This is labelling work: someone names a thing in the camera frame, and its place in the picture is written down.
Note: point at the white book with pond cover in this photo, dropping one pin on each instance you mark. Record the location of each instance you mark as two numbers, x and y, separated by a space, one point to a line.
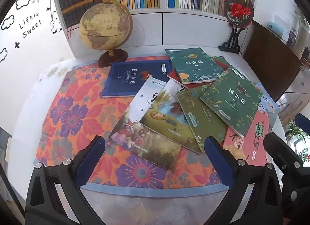
167 116

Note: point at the orange floral mat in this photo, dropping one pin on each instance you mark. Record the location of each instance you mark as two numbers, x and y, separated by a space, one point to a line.
80 118

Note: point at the white drawer cabinet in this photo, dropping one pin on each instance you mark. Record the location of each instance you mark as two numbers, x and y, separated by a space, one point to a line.
298 87

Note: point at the green book with beetle cover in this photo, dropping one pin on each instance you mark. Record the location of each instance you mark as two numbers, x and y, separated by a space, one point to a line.
232 101

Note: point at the green book with tulip cover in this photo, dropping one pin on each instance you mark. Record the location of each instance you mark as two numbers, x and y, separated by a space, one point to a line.
191 65

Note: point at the cartoon wall decal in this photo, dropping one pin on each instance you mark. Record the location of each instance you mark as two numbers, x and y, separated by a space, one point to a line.
56 21

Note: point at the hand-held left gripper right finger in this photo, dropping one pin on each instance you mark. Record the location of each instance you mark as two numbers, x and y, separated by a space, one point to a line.
213 147

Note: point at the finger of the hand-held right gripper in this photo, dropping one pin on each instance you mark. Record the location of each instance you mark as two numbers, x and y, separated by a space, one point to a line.
303 123
278 147

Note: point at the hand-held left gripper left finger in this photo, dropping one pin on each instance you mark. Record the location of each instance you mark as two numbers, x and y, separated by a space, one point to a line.
95 147

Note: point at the pink poetry book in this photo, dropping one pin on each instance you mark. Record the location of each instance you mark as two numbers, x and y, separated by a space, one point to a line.
251 142

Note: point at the antique style desk globe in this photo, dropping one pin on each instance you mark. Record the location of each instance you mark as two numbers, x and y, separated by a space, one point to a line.
104 26

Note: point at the navy blue storybook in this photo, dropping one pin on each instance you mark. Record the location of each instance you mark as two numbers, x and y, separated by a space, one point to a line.
130 80

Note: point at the olive green book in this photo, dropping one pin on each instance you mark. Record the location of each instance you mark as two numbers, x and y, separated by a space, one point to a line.
201 121

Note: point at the red storybook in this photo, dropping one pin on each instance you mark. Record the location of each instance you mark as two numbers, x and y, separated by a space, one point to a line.
176 79

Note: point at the light blue box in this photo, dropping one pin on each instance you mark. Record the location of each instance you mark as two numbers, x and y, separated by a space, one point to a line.
275 27

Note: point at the white bookshelf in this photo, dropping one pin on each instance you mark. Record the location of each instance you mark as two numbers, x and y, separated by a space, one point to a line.
181 29

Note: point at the light blue cartoon book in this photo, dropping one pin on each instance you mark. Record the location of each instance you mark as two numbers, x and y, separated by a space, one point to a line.
267 105

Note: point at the red flower embroidery on stand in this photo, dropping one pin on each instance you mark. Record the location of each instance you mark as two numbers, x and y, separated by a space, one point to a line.
238 9

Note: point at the dark wooden cabinet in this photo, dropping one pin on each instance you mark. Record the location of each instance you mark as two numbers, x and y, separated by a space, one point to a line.
268 63

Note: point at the white book with bunnies cover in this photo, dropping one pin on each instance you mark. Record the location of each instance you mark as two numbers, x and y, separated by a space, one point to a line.
145 142

